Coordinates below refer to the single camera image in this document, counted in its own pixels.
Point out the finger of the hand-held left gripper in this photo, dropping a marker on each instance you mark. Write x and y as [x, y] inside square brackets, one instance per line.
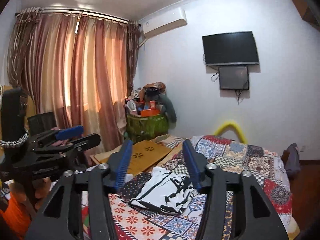
[70, 132]
[82, 142]

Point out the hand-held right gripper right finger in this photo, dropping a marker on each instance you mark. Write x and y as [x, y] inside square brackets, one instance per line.
[191, 162]

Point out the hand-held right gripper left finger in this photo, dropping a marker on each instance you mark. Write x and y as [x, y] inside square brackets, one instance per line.
[123, 160]

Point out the black and white shirt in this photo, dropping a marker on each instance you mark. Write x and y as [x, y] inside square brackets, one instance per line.
[165, 190]

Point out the dark clothes on chair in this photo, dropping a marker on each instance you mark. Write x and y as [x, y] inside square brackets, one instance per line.
[292, 160]

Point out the dark chair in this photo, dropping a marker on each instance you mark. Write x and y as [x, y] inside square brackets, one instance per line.
[41, 123]

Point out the green fabric bag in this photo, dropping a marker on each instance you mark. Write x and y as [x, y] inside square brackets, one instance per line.
[147, 127]

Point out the yellow foam tube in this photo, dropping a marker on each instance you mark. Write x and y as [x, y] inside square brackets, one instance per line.
[230, 125]

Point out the orange box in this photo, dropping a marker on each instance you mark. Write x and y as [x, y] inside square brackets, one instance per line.
[150, 112]

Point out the patchwork printed blanket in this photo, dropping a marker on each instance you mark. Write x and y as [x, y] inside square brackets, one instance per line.
[250, 162]

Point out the grey garment on clutter pile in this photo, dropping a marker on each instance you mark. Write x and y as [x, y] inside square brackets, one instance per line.
[168, 107]

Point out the pink brown curtain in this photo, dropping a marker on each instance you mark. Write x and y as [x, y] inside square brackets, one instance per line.
[62, 67]

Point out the pile of household clutter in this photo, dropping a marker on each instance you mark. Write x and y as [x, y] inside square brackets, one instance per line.
[145, 97]

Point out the orange cloth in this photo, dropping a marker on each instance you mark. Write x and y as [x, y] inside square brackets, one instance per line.
[15, 217]

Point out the curtain rod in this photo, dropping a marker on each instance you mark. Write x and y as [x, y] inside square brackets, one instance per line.
[75, 12]

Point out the white air conditioner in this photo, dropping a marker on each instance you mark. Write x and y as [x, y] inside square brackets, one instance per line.
[165, 22]

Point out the brown wooden wardrobe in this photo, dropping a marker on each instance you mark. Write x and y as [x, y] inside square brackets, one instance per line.
[306, 2]

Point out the small black wall monitor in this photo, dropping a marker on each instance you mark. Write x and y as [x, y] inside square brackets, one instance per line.
[233, 77]

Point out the white wall socket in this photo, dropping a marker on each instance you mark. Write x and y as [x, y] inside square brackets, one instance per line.
[303, 148]

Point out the black wall television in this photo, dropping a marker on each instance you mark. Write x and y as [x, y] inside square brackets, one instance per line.
[230, 47]

